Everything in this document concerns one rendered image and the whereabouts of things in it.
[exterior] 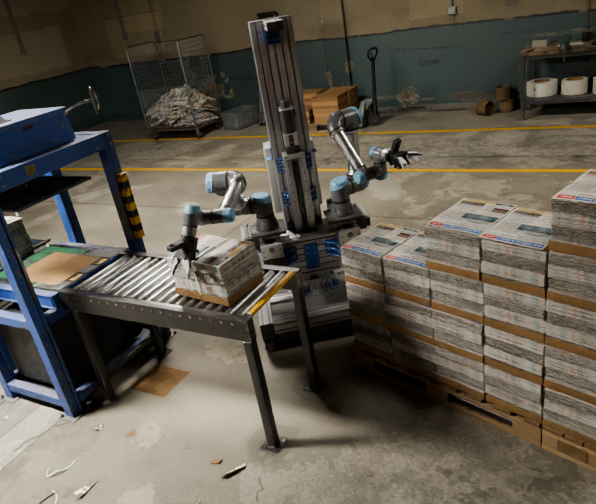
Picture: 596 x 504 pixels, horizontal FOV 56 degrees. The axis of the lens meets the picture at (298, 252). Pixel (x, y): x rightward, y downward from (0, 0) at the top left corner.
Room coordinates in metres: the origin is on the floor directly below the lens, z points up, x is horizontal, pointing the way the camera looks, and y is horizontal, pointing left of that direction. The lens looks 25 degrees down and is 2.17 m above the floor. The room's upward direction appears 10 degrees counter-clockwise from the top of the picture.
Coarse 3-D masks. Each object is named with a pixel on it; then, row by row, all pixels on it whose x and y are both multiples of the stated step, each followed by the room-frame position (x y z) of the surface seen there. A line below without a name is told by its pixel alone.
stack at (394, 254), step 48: (384, 240) 2.84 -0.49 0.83; (432, 288) 2.42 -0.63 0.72; (480, 288) 2.22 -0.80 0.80; (384, 336) 2.69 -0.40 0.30; (432, 336) 2.43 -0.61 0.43; (480, 336) 2.21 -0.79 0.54; (432, 384) 2.45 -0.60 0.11; (480, 384) 2.23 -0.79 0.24; (528, 384) 2.04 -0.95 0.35; (528, 432) 2.03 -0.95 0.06
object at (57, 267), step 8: (48, 256) 3.59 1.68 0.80; (56, 256) 3.56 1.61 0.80; (64, 256) 3.54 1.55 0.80; (72, 256) 3.51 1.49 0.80; (80, 256) 3.49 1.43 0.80; (88, 256) 3.46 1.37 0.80; (40, 264) 3.47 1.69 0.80; (48, 264) 3.45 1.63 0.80; (56, 264) 3.42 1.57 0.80; (64, 264) 3.40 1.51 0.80; (72, 264) 3.37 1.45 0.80; (80, 264) 3.35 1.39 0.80; (88, 264) 3.32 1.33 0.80; (32, 272) 3.36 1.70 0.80; (40, 272) 3.33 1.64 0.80; (48, 272) 3.31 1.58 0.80; (56, 272) 3.29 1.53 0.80; (64, 272) 3.26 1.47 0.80; (72, 272) 3.24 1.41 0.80; (32, 280) 3.23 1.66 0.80; (40, 280) 3.21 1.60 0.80; (48, 280) 3.18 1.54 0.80; (56, 280) 3.16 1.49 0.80
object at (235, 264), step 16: (240, 240) 2.72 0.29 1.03; (208, 256) 2.59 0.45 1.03; (224, 256) 2.56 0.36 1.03; (240, 256) 2.57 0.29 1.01; (256, 256) 2.66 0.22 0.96; (208, 272) 2.50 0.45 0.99; (224, 272) 2.48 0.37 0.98; (240, 272) 2.55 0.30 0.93; (256, 272) 2.64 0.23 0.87; (208, 288) 2.53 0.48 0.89; (224, 288) 2.46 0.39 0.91; (240, 288) 2.54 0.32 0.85
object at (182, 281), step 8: (200, 240) 2.82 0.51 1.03; (208, 240) 2.80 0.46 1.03; (216, 240) 2.79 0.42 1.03; (200, 248) 2.71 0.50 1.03; (168, 256) 2.69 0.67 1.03; (184, 264) 2.60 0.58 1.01; (176, 272) 2.66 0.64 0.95; (184, 272) 2.62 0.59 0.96; (176, 280) 2.67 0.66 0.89; (184, 280) 2.63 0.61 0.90; (192, 280) 2.60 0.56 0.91; (184, 288) 2.64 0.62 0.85; (192, 288) 2.60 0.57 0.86
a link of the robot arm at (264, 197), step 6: (258, 192) 3.40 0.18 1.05; (264, 192) 3.40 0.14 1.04; (252, 198) 3.35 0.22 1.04; (258, 198) 3.31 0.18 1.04; (264, 198) 3.31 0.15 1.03; (270, 198) 3.35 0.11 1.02; (252, 204) 3.33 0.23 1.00; (258, 204) 3.31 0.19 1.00; (264, 204) 3.31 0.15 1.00; (270, 204) 3.33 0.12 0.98; (252, 210) 3.33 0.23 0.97; (258, 210) 3.32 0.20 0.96; (264, 210) 3.31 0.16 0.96; (270, 210) 3.32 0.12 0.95; (258, 216) 3.32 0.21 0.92; (264, 216) 3.31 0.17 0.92
